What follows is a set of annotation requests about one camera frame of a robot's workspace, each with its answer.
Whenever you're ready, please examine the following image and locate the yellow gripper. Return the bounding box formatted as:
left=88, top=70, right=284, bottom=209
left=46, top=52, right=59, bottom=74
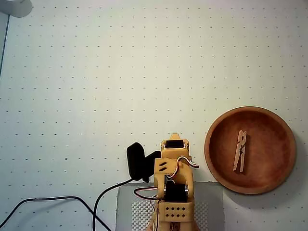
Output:
left=160, top=133, right=190, bottom=159

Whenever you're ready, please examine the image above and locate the wooden clothespin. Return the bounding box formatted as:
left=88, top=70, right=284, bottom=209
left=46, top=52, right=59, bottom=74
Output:
left=232, top=129, right=248, bottom=174

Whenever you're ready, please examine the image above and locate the brown wooden bowl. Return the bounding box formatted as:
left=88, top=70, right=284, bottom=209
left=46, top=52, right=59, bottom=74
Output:
left=204, top=105, right=297, bottom=195

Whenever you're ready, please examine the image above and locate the white textured mat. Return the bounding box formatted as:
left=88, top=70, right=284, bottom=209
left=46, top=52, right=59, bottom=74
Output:
left=131, top=202, right=209, bottom=231

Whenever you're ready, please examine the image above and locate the white lamp head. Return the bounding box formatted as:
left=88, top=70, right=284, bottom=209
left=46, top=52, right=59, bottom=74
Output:
left=0, top=0, right=34, bottom=18

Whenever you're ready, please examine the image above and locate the red white servo wire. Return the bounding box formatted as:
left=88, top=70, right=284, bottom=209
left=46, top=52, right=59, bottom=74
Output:
left=168, top=156, right=200, bottom=180
left=134, top=186, right=167, bottom=201

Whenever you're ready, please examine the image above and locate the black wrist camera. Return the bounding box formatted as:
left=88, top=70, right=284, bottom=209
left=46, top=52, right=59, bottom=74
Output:
left=126, top=141, right=161, bottom=183

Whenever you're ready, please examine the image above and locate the grey base plate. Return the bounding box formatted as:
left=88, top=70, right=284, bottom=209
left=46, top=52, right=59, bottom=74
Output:
left=116, top=181, right=224, bottom=231

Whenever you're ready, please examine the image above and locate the black camera cable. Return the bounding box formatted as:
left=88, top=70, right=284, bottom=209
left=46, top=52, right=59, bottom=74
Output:
left=0, top=177, right=138, bottom=231

